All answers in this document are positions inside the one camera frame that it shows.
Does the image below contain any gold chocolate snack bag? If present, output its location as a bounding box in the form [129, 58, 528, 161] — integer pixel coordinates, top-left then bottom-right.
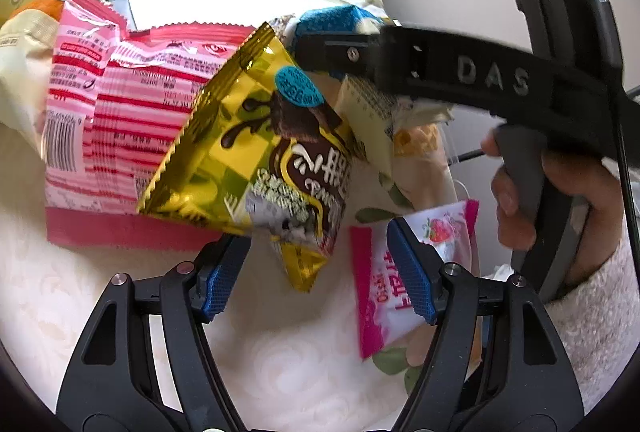
[137, 24, 352, 292]

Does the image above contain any pink strawberry snack bag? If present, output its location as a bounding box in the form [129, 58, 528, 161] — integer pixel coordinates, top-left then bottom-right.
[349, 199, 480, 360]

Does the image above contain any blue cream waffle snack bag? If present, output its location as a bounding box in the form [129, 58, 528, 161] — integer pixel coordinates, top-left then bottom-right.
[309, 71, 457, 218]

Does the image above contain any white fleece sleeve forearm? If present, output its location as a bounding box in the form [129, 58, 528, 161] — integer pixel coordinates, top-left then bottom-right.
[541, 236, 640, 413]

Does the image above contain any right hand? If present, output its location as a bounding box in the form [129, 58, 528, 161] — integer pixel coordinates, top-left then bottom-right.
[482, 124, 624, 296]

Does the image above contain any pink striped snack bag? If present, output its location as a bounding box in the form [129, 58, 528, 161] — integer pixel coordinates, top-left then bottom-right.
[42, 0, 253, 251]

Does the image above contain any cream orange snack bag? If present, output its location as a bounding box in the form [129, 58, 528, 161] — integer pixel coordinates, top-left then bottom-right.
[0, 0, 64, 152]

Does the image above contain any black stand with cable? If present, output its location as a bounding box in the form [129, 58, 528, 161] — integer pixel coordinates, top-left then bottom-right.
[593, 0, 639, 270]

